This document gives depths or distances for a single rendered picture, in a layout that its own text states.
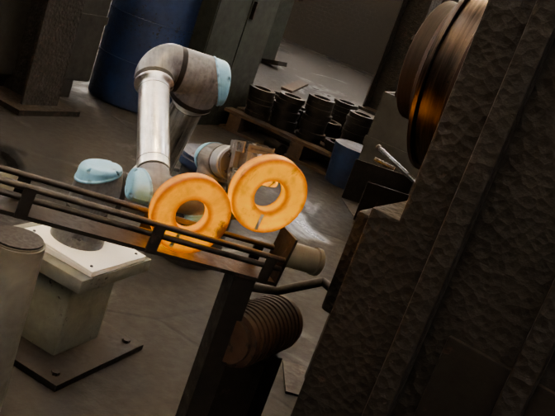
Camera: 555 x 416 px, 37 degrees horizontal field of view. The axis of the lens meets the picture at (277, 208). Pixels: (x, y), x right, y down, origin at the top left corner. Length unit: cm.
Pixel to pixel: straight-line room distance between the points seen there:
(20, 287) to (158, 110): 51
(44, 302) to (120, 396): 33
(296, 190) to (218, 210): 16
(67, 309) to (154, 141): 64
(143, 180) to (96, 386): 75
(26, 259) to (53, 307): 61
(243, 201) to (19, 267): 48
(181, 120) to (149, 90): 20
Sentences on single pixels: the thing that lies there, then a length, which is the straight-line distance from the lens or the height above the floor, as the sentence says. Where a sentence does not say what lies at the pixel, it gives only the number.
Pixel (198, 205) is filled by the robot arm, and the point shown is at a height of 66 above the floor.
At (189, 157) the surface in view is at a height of 42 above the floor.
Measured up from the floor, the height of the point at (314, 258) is 68.
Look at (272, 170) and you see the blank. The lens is 159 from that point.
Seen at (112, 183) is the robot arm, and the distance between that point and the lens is 229.
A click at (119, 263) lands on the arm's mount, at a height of 31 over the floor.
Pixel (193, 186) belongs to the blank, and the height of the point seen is 78.
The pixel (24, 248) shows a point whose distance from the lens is 176.
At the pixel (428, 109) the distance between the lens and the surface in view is 174.
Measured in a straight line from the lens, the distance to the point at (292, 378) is 272.
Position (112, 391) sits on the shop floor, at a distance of 236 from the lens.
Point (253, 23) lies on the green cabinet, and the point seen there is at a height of 74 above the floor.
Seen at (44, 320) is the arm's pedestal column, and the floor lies 10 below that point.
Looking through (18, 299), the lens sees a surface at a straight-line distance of 181.
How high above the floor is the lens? 123
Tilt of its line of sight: 16 degrees down
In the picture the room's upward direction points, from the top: 20 degrees clockwise
